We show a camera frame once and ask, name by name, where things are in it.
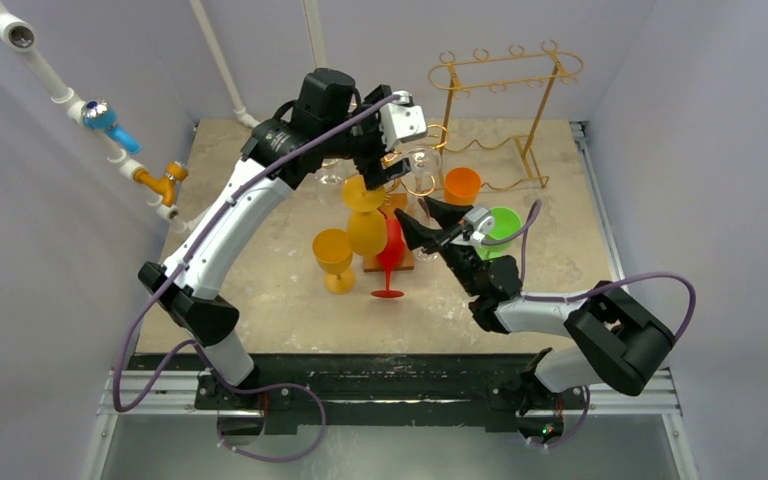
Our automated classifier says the yellow goblet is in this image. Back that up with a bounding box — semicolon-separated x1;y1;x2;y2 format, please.
341;175;387;257
312;228;356;295

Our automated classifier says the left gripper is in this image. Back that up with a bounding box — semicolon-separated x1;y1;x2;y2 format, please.
322;87;411;188

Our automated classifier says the gold rectangular wire rack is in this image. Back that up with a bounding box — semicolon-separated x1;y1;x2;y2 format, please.
427;40;585;192

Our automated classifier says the red goblet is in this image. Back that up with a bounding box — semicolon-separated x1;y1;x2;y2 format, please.
371;218;405;299

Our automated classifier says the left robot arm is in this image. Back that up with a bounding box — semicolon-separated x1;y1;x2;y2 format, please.
138;68;427;409

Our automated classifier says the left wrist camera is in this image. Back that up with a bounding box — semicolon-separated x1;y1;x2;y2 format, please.
378;90;428;152

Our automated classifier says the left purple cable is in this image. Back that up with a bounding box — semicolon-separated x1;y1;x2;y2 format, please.
112;92;405;415

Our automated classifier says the gold scroll wine glass rack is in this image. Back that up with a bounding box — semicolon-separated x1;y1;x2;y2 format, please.
311;94;452;274

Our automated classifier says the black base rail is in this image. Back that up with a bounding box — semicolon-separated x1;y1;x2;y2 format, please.
120;353;587;440

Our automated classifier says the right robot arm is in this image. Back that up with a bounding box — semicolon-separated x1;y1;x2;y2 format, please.
394;197;696;411

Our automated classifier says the purple cable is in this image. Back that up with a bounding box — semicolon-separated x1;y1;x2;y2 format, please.
479;198;698;344
112;92;405;415

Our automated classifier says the orange goblet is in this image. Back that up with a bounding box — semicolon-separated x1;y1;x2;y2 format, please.
443;167;482;206

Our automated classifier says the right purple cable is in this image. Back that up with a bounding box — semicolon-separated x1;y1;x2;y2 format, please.
479;198;698;344

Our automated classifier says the white PVC pipe assembly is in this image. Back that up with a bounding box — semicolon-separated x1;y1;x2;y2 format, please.
0;0;263;234

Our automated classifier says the green goblet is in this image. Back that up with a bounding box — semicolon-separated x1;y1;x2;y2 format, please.
476;206;522;260

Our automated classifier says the clear wine glass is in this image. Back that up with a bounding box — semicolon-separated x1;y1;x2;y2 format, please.
408;197;439;263
401;146;442;226
314;158;347;206

